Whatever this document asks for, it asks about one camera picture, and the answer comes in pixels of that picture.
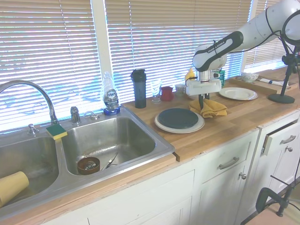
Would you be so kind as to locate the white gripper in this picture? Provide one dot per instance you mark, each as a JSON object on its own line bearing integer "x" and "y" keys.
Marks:
{"x": 204, "y": 87}

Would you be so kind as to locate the yellow terry towel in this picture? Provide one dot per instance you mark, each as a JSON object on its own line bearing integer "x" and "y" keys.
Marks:
{"x": 215, "y": 107}

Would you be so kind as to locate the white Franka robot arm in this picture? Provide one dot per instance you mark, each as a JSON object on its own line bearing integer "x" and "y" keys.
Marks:
{"x": 257, "y": 25}

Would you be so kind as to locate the dark blue plate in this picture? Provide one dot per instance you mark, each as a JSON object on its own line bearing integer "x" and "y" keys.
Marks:
{"x": 178, "y": 118}

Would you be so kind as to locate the cream dinner plate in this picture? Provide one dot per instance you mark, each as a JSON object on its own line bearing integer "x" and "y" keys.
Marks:
{"x": 178, "y": 130}

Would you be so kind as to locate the white patterned cup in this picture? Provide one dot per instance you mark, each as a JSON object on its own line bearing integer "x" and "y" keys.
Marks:
{"x": 180, "y": 90}

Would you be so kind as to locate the yellow mustard bottle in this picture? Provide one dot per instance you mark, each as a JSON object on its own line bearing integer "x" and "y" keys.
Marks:
{"x": 189, "y": 75}

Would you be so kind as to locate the teal box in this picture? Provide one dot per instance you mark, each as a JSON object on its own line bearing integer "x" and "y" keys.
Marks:
{"x": 222, "y": 75}

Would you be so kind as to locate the white wide bowl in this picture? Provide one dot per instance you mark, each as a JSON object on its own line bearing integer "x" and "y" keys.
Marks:
{"x": 237, "y": 93}

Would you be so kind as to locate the clear stemmed glass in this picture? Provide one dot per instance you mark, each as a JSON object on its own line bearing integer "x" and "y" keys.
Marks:
{"x": 156, "y": 90}

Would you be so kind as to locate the white patterned bowl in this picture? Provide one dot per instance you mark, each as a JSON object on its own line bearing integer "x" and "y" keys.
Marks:
{"x": 249, "y": 77}

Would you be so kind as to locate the wooden serving tray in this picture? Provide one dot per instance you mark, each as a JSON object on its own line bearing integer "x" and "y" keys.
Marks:
{"x": 253, "y": 84}

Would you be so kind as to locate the black shaker bottle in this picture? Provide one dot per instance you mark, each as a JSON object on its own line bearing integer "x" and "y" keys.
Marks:
{"x": 140, "y": 91}

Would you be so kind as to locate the rolled white napkin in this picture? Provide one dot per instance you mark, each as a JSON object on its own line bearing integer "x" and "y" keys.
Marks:
{"x": 269, "y": 81}

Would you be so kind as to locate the white horizontal window blind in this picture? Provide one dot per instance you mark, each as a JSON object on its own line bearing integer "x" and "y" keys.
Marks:
{"x": 262, "y": 56}
{"x": 164, "y": 35}
{"x": 47, "y": 42}

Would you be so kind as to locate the black round-base stand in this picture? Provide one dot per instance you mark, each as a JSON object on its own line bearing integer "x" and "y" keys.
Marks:
{"x": 281, "y": 98}

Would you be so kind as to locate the round metal cabinet knob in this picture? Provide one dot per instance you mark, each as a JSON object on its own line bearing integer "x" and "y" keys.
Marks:
{"x": 290, "y": 149}
{"x": 243, "y": 176}

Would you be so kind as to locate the clear dish soap bottle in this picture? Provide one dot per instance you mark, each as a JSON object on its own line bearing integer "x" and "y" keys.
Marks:
{"x": 111, "y": 98}

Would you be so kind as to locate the stainless double sink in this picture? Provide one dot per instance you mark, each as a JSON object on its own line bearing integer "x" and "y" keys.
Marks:
{"x": 112, "y": 138}

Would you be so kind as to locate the small white sink fitting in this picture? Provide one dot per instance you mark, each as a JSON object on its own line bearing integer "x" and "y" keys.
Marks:
{"x": 91, "y": 116}

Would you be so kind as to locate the dark green clamp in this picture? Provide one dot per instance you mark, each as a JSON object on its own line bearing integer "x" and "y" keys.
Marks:
{"x": 262, "y": 199}

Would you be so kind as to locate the brown ceramic bowl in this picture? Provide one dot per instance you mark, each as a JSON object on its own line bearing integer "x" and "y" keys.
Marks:
{"x": 80, "y": 168}

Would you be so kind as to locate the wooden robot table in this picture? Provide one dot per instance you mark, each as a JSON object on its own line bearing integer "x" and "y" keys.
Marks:
{"x": 281, "y": 220}

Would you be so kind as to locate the yellow and green sponge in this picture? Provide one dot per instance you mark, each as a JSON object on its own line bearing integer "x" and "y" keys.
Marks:
{"x": 56, "y": 131}

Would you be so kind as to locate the chrome gooseneck faucet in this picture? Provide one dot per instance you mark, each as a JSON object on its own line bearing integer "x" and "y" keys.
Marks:
{"x": 50, "y": 103}

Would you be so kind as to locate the chrome sink knob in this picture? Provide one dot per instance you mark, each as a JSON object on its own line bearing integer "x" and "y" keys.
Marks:
{"x": 32, "y": 129}

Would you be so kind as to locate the yellow plastic cup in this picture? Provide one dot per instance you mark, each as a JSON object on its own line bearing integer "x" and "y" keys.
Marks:
{"x": 12, "y": 187}

